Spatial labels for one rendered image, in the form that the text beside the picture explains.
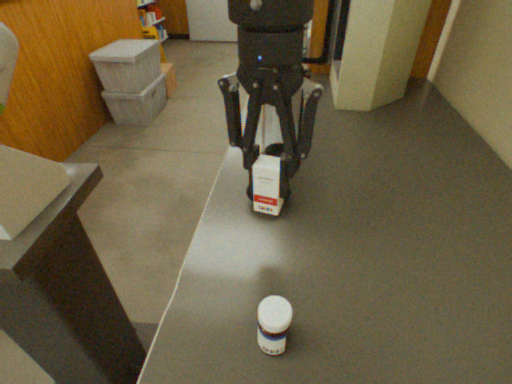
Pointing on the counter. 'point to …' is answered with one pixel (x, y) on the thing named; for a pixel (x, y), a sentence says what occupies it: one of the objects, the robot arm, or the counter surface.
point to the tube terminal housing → (378, 52)
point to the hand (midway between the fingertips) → (269, 172)
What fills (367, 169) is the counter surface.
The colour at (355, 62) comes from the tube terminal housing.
